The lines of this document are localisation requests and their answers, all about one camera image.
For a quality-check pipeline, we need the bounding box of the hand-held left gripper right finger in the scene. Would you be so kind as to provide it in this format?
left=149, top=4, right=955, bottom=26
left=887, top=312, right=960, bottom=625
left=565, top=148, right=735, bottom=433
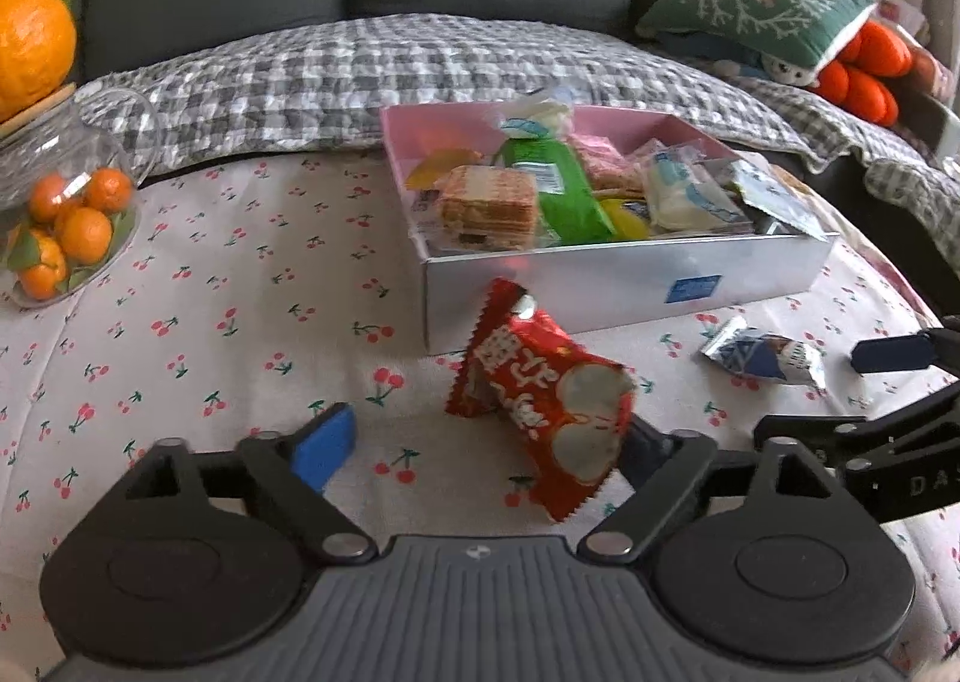
left=580, top=419, right=839, bottom=564

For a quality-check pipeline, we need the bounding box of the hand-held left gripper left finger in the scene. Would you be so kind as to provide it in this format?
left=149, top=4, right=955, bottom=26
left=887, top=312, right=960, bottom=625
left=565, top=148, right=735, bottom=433
left=120, top=402, right=376, bottom=564

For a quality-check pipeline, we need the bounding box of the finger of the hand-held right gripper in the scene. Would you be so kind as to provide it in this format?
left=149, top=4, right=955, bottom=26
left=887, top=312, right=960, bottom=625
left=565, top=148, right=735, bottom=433
left=851, top=326, right=960, bottom=376
left=752, top=393, right=960, bottom=462

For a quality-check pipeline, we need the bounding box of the small blue silver packet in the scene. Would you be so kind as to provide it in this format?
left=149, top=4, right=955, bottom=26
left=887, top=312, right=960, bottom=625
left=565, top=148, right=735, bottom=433
left=699, top=316, right=827, bottom=394

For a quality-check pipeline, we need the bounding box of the red snack packet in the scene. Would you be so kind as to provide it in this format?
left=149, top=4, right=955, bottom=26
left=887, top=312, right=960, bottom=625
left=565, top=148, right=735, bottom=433
left=445, top=277, right=638, bottom=524

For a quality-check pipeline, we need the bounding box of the pink cardboard box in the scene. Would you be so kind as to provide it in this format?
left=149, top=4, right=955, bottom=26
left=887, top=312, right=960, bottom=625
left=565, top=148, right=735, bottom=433
left=379, top=98, right=841, bottom=355

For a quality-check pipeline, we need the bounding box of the white packet with face print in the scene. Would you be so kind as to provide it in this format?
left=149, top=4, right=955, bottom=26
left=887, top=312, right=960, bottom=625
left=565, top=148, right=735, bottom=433
left=731, top=161, right=826, bottom=237

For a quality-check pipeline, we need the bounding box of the yellow chip packet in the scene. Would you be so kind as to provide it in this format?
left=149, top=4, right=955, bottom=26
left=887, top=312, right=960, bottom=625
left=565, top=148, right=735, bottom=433
left=596, top=198, right=650, bottom=241

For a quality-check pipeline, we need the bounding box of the clear white stick packet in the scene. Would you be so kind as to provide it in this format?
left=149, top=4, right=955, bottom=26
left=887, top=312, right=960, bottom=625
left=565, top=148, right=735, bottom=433
left=645, top=146, right=755, bottom=235
left=501, top=89, right=575, bottom=137

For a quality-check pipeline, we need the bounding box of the green biscuit packet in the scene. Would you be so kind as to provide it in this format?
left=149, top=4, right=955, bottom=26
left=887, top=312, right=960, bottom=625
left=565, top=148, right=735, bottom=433
left=499, top=134, right=620, bottom=248

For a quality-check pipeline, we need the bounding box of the clear wafer packet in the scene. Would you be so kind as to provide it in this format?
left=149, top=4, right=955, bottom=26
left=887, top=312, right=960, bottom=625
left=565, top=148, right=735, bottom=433
left=435, top=164, right=541, bottom=252

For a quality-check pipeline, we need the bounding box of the gold bar packet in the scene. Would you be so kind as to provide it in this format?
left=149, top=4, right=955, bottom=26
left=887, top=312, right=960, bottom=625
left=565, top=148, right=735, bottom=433
left=405, top=148, right=485, bottom=192

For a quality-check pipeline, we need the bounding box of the pink candy packet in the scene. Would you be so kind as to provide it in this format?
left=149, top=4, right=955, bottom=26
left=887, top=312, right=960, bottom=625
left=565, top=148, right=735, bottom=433
left=566, top=133, right=646, bottom=199

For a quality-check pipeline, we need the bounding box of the cherry print tablecloth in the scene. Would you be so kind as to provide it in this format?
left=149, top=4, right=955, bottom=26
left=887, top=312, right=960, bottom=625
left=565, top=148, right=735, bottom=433
left=0, top=149, right=960, bottom=653

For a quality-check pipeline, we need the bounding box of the orange plush toy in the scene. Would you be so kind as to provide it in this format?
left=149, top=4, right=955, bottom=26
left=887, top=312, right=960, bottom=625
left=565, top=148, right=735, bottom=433
left=814, top=18, right=938, bottom=124

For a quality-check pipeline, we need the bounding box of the small plush doll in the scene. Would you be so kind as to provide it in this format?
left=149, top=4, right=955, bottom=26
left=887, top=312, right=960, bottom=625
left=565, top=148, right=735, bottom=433
left=761, top=48, right=826, bottom=89

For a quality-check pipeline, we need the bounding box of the pile of small mandarins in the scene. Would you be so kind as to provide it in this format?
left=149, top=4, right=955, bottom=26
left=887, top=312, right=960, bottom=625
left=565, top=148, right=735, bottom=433
left=7, top=168, right=136, bottom=301

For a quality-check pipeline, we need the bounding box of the grey checkered blanket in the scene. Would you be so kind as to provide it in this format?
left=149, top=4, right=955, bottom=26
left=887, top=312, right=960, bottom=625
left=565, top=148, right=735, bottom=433
left=71, top=13, right=960, bottom=278

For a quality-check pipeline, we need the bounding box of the glass jar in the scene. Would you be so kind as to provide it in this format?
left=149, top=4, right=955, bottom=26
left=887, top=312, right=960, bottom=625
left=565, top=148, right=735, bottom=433
left=0, top=86, right=162, bottom=312

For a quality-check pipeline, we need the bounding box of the green patterned pillow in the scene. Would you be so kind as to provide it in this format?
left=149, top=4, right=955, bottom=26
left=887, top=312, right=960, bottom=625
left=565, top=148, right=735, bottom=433
left=636, top=0, right=877, bottom=68

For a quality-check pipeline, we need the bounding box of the wooden jar lid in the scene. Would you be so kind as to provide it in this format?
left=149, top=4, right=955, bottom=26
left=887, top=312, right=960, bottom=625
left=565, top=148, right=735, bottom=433
left=0, top=82, right=77, bottom=143

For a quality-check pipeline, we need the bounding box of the large orange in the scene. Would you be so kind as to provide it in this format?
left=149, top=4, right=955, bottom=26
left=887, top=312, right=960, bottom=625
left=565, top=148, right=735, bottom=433
left=0, top=0, right=80, bottom=124

